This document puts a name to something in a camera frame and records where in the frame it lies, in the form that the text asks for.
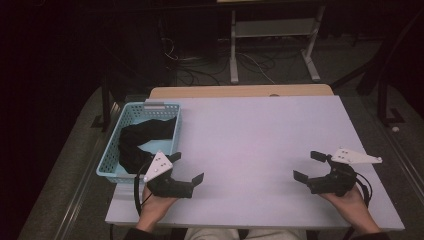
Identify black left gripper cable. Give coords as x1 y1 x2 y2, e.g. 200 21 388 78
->
133 159 155 217

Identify black cloth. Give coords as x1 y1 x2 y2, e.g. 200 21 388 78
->
117 116 178 175

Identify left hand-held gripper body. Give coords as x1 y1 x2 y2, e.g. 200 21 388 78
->
142 150 195 200

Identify white metal desk frame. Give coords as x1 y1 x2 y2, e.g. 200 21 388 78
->
229 5 327 85

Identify tangle of floor cables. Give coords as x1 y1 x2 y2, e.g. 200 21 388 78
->
161 36 278 86

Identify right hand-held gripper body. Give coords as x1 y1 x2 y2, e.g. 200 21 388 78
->
307 146 384 198

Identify person's right hand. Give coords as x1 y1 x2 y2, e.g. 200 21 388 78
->
317 185 368 222

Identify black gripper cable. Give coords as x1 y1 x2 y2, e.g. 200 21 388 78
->
133 159 155 217
354 171 374 208

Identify wooden table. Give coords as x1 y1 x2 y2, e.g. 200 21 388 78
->
148 83 335 100

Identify person's light trousers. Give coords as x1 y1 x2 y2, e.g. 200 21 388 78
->
184 227 308 240

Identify dark chair frame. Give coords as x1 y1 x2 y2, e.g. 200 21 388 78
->
90 59 134 133

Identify person's left hand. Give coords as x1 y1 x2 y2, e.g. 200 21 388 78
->
137 186 180 228

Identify dark metal stand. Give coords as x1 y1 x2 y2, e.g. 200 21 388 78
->
331 8 424 127

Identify light blue plastic basket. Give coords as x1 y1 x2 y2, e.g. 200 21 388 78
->
95 101 184 185

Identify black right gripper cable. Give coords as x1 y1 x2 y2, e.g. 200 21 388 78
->
354 171 374 208

